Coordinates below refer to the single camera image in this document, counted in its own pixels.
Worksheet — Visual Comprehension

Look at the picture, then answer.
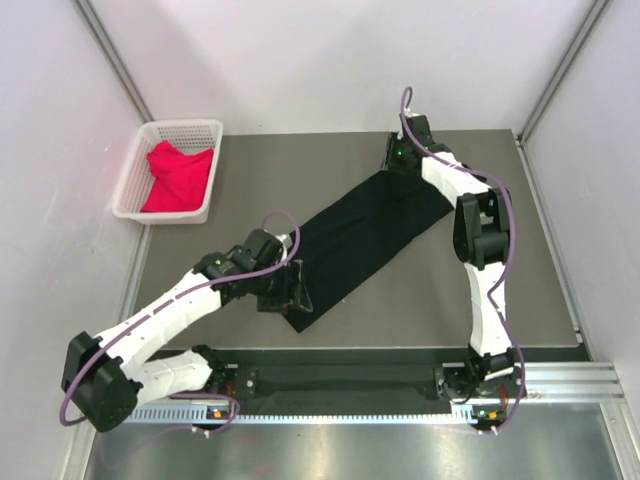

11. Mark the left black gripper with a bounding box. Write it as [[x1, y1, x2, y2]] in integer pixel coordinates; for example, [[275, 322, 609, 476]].
[[250, 259, 310, 313]]

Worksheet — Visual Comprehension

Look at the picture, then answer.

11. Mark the black t-shirt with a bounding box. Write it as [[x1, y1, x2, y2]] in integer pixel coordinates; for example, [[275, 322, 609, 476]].
[[284, 171, 453, 333]]

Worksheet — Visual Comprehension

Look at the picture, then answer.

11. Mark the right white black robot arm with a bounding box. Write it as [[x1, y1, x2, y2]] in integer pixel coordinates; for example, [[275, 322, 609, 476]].
[[383, 111, 517, 396]]

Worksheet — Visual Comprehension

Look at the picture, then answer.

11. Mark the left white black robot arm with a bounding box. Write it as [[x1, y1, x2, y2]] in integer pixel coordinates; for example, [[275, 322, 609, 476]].
[[59, 229, 313, 433]]

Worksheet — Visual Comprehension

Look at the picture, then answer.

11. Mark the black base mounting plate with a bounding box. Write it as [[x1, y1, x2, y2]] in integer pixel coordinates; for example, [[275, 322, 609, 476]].
[[169, 347, 526, 416]]

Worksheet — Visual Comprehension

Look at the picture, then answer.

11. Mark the crumpled red t-shirt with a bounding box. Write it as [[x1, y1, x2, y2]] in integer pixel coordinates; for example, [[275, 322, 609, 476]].
[[141, 141, 214, 213]]

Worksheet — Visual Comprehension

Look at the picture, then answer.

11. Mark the white perforated plastic basket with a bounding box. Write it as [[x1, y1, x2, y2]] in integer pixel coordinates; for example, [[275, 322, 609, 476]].
[[112, 119, 223, 225]]

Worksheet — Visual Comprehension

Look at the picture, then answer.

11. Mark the grey slotted cable duct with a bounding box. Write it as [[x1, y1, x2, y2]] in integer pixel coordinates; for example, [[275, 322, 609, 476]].
[[125, 401, 478, 426]]

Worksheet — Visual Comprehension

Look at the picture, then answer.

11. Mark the aluminium frame rail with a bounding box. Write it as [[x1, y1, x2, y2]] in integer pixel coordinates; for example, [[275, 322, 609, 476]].
[[523, 362, 625, 404]]

